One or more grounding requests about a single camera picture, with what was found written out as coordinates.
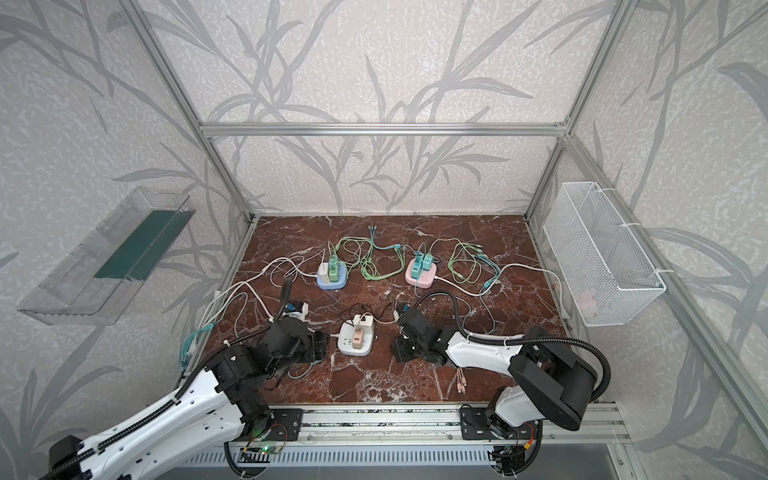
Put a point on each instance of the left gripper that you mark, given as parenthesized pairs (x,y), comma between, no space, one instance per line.
(318,345)

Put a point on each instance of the green charger on blue strip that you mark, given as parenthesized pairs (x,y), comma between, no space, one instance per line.
(334,272)

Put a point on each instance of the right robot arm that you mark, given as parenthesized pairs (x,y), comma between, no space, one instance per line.
(555,377)

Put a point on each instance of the teal charger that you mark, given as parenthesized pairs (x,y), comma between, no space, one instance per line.
(427,261)
(417,262)

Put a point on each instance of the white usb charger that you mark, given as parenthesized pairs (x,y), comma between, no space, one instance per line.
(361,321)

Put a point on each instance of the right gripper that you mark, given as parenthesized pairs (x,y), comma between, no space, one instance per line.
(405,335)

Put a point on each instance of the white charger on blue strip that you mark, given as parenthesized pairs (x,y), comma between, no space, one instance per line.
(323,272)

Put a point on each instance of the teal charger middle back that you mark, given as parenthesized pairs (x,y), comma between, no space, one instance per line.
(417,262)

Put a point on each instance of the pink usb charger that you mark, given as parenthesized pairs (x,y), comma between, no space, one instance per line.
(358,339)

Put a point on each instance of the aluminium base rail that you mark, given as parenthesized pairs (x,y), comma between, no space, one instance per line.
(379,424)

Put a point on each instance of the white wire basket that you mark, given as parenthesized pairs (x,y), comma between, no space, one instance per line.
(609,275)

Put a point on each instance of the clear plastic tray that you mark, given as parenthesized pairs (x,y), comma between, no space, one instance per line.
(95,283)

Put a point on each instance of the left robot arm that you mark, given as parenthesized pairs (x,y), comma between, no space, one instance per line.
(219,402)

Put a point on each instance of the teal charger right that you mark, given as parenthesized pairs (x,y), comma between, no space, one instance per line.
(427,261)

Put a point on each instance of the blue power strip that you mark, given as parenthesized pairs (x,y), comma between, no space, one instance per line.
(341,283)

